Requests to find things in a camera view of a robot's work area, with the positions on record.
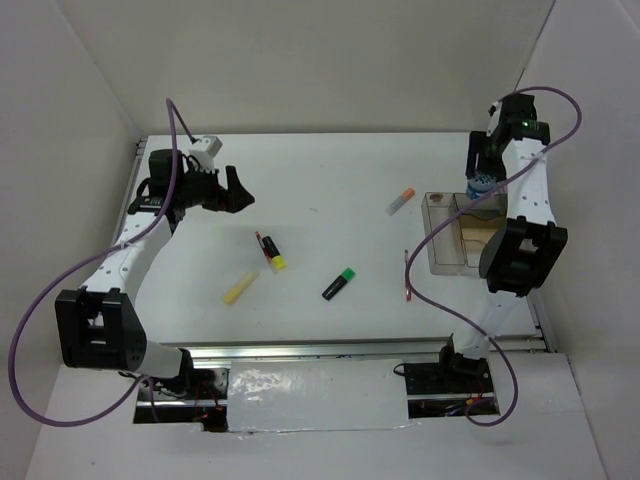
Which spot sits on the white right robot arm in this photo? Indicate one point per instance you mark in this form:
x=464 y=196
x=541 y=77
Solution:
x=509 y=156

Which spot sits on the white foil sheet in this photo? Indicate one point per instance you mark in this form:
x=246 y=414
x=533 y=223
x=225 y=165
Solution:
x=321 y=395

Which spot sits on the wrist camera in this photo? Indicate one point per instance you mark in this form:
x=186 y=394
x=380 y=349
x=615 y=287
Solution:
x=205 y=148
x=494 y=114

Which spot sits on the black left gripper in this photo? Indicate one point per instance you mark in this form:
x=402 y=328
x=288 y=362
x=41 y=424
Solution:
x=233 y=199

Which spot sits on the pale yellow highlighter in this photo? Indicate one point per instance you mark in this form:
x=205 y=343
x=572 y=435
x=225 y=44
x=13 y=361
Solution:
x=236 y=290

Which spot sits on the black green-capped highlighter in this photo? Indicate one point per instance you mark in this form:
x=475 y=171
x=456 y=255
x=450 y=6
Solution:
x=338 y=284

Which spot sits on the orange-capped grey marker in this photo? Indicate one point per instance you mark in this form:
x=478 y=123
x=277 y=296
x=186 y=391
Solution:
x=400 y=201

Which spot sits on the black yellow-capped highlighter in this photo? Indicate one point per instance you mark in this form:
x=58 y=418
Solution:
x=273 y=253

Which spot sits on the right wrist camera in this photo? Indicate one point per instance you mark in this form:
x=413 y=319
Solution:
x=494 y=114

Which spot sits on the red gel pen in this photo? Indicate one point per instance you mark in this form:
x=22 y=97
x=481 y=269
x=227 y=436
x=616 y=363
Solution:
x=408 y=292

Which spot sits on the red pen under highlighter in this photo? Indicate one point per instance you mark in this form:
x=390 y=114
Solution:
x=262 y=246

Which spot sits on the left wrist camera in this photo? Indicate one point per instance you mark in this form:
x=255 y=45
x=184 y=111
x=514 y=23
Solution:
x=205 y=148

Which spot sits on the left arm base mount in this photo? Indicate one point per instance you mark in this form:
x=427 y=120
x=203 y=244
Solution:
x=197 y=396

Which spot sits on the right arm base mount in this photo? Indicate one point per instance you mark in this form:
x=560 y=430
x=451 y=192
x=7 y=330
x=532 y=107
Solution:
x=435 y=390

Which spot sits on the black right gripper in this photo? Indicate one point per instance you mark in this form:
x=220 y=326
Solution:
x=478 y=144

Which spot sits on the clear compartment organizer box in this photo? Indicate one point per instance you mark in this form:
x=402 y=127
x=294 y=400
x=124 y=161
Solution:
x=456 y=250

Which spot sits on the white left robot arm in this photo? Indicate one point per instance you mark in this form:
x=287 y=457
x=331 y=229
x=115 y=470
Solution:
x=97 y=323

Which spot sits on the aluminium front rail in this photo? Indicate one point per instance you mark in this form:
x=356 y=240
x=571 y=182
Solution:
x=270 y=351

